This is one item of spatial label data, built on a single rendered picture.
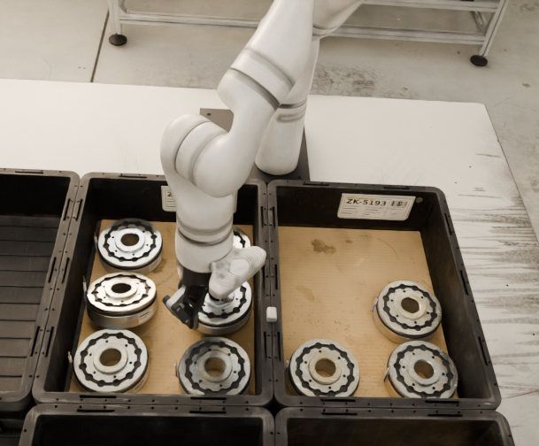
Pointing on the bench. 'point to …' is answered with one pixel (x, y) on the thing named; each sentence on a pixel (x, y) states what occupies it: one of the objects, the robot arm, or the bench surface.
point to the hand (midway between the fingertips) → (203, 309)
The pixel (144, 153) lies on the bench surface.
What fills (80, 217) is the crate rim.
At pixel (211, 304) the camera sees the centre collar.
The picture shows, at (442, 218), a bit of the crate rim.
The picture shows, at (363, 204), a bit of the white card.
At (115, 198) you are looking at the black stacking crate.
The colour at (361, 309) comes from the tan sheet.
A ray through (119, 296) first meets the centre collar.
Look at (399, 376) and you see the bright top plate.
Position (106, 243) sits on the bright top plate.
